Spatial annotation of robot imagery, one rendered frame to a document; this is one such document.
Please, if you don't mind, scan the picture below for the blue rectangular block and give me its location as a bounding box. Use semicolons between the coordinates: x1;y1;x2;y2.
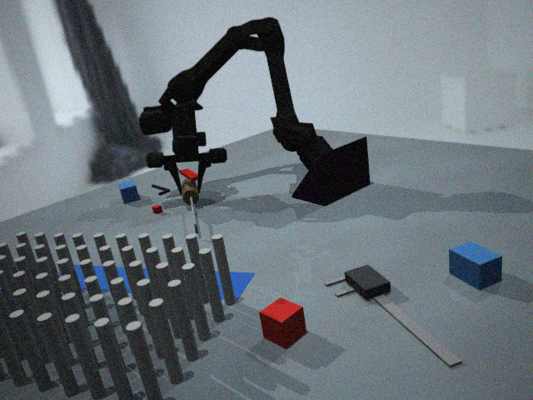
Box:
449;242;502;290
118;180;139;204

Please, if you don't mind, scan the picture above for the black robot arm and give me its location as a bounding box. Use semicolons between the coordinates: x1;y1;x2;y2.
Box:
139;17;333;171

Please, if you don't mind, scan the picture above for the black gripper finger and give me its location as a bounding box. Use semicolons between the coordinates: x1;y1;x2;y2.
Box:
163;164;182;195
197;162;212;193

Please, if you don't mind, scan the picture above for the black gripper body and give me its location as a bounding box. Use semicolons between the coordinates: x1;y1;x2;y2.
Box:
146;127;227;168

